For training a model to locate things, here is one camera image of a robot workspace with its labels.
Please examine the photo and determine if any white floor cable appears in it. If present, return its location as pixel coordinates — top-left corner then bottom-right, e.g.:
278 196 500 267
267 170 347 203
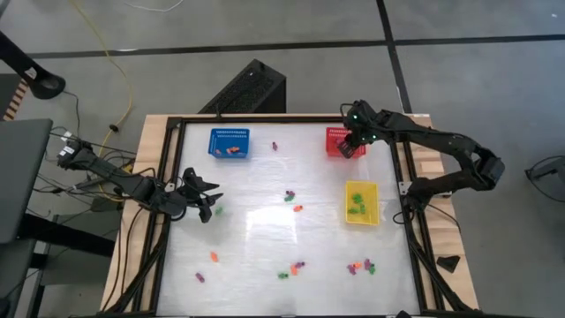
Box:
119 0 185 13

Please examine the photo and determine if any yellow plastic basket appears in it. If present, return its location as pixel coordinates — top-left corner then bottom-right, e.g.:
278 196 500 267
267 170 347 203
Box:
344 179 381 226

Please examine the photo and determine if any black stand foot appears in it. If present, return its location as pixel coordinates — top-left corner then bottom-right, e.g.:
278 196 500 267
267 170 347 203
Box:
0 29 67 101

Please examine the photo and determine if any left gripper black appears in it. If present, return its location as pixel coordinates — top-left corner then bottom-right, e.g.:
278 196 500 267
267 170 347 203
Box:
167 166 224 224

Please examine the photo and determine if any black desk frame beam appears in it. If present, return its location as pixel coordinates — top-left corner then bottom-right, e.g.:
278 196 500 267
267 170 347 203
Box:
17 211 117 260

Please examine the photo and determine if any black triangular bracket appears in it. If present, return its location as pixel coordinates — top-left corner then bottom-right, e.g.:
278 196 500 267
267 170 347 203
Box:
436 254 462 274

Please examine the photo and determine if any striped wooden panel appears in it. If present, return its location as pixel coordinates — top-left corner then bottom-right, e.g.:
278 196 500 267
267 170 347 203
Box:
2 78 30 122

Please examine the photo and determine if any glossy white table sheet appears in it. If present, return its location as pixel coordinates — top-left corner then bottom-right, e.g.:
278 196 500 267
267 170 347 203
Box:
154 121 421 316

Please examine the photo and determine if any black floor cable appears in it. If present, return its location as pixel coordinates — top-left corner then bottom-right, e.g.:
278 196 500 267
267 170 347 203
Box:
61 90 92 163

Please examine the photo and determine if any black perforated computer tower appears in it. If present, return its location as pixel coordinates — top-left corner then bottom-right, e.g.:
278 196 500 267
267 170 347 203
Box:
198 58 288 115

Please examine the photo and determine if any red plastic basket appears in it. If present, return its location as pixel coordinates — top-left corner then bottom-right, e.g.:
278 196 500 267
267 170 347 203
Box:
325 126 367 159

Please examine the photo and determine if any yellow floor cable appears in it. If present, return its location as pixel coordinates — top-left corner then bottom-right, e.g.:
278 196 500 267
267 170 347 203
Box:
70 0 134 171

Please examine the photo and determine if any black metal table frame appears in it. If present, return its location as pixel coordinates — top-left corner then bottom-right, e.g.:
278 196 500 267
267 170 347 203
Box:
100 113 480 318

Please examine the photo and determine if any dark grey desk top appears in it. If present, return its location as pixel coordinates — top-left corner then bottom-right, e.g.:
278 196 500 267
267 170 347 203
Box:
0 117 54 246

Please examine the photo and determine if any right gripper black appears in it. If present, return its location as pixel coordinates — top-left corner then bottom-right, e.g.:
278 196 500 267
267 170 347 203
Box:
337 100 390 160

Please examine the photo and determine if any blue plastic basket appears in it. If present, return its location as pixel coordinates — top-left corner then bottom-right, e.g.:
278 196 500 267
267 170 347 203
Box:
207 127 252 159

